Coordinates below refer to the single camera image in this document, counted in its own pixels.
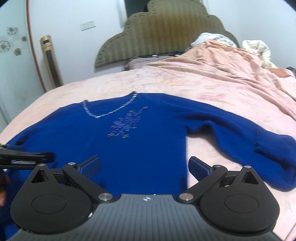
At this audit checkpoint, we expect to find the blue knit sweater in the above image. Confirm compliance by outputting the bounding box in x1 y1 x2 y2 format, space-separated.
0 92 296 239

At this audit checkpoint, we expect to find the glass wardrobe door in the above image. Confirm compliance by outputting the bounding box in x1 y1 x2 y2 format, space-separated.
1 1 45 126

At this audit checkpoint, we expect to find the gold tower air conditioner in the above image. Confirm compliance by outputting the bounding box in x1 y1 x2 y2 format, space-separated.
40 35 64 88

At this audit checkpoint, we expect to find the orange blanket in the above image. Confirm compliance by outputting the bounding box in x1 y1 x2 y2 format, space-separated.
150 40 295 101

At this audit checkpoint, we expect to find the white pillow behind blanket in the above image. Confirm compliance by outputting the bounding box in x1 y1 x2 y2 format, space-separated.
190 33 238 48

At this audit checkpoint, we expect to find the white crumpled quilt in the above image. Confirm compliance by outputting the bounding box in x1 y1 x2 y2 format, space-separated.
242 40 277 68

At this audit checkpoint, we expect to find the olive green headboard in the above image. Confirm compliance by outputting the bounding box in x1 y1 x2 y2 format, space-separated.
94 1 239 68

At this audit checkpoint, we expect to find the dark window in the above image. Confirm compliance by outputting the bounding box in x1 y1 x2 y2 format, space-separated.
125 0 149 17

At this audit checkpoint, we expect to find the white wall switch plate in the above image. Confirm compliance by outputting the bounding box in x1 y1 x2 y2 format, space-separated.
80 21 96 31

